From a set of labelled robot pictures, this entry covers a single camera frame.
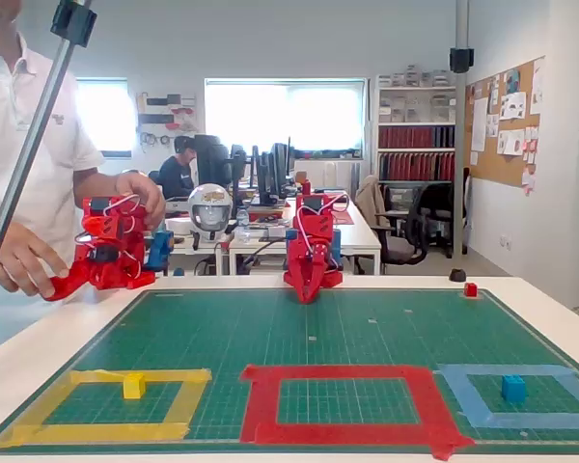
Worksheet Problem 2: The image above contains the red leader arm with handle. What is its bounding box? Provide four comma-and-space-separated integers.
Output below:
42, 194, 158, 303

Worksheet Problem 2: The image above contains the yellow tape square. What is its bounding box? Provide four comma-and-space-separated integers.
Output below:
0, 368, 212, 449

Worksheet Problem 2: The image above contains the green cutting mat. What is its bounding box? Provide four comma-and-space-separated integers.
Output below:
0, 287, 579, 457

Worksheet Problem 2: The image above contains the office chair with grey seat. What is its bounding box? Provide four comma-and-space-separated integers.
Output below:
373, 185, 430, 277

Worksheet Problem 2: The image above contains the black computer monitor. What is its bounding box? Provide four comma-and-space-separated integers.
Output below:
271, 137, 294, 198
256, 150, 279, 206
192, 133, 233, 189
229, 143, 250, 204

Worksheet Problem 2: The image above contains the blue cube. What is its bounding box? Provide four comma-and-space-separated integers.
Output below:
500, 374, 527, 403

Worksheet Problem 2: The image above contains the yellow cube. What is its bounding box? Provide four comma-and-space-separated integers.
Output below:
123, 372, 148, 400

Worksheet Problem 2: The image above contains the black pole clamp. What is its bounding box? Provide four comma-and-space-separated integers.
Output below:
449, 46, 475, 74
50, 0, 98, 48

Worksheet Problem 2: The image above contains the clear water bottle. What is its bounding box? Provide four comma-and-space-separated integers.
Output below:
235, 207, 251, 243

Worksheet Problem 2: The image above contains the white bookshelf with binders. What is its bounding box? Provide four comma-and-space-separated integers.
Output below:
373, 71, 459, 185

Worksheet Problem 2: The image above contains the wide bright window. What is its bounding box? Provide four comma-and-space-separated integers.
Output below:
204, 76, 369, 158

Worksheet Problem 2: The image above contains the silver aluminium rod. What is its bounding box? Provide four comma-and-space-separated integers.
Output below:
0, 0, 94, 298

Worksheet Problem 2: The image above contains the person's left forearm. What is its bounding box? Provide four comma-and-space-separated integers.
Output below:
71, 166, 124, 204

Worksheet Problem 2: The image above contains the person's left hand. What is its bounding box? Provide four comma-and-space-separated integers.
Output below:
114, 171, 168, 232

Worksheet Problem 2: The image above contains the beige jacket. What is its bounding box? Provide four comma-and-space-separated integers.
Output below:
355, 175, 392, 229

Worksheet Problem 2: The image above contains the person in white polo shirt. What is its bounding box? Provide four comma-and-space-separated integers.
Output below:
0, 0, 106, 358

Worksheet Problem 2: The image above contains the red tape square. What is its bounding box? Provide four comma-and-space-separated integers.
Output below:
238, 364, 477, 462

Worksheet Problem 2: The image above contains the white office desk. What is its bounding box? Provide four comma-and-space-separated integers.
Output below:
166, 190, 383, 277

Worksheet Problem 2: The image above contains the small bright window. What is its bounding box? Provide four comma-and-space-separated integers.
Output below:
74, 76, 132, 158

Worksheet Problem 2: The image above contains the white helmet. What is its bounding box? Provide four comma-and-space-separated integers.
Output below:
187, 183, 234, 242

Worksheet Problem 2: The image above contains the blue tape square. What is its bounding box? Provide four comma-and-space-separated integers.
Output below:
433, 364, 579, 430

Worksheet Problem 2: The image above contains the cork pin board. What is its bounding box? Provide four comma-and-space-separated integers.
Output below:
464, 55, 547, 190

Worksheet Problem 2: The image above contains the white wall tool board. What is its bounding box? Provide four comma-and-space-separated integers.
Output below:
135, 91, 199, 147

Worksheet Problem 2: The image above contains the seated person in dark shirt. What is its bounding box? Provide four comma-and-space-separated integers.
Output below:
156, 135, 199, 200

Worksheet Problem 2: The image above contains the black office chair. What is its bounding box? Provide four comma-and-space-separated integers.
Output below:
414, 181, 457, 259

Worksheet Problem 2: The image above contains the person's right hand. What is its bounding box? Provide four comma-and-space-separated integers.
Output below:
0, 230, 72, 298

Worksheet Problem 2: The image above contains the grey round column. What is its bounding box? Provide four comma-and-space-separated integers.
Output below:
455, 0, 470, 257

